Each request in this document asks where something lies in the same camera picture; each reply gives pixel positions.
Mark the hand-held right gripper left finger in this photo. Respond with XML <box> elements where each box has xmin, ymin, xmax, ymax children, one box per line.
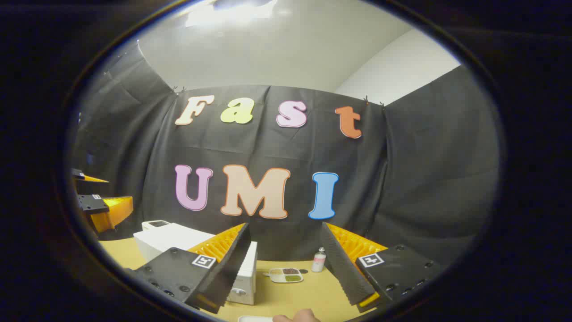
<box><xmin>125</xmin><ymin>222</ymin><xmax>252</xmax><ymax>314</ymax></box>

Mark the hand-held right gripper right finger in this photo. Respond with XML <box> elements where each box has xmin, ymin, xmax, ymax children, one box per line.
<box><xmin>320</xmin><ymin>222</ymin><xmax>442</xmax><ymax>314</ymax></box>

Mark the white microwave oven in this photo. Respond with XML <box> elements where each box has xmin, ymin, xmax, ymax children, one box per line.
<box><xmin>133</xmin><ymin>222</ymin><xmax>258</xmax><ymax>305</ymax></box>

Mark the small white bottle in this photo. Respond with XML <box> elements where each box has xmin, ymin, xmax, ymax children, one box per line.
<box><xmin>311</xmin><ymin>247</ymin><xmax>327</xmax><ymax>273</ymax></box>

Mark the divided white spice dish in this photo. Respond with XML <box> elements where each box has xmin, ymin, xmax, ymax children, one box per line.
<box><xmin>268</xmin><ymin>267</ymin><xmax>304</xmax><ymax>284</ymax></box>

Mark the black backdrop cloth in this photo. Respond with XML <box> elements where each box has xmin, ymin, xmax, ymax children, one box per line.
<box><xmin>71</xmin><ymin>42</ymin><xmax>501</xmax><ymax>269</ymax></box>

